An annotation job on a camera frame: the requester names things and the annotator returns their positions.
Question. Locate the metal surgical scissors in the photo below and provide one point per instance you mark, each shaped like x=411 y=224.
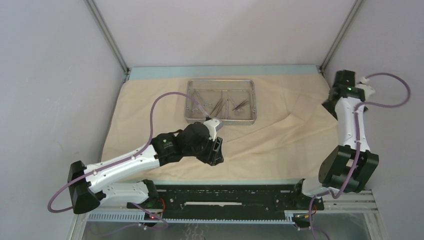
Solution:
x=238 y=107

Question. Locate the beige cloth wrap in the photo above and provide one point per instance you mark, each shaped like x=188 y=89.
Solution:
x=291 y=137

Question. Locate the metal surgical instrument tray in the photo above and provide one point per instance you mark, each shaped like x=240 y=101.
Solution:
x=207 y=92

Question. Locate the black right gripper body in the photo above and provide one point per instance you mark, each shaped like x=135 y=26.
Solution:
x=329 y=104

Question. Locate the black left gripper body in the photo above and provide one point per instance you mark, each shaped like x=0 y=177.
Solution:
x=205 y=151

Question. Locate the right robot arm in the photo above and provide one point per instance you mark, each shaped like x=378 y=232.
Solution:
x=350 y=165

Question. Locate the aluminium frame rail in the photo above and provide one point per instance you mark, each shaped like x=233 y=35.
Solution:
x=351 y=203

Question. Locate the metal surgical forceps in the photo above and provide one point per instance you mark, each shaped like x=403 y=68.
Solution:
x=217 y=109

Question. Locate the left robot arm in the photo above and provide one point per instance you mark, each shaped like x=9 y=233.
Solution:
x=101 y=183

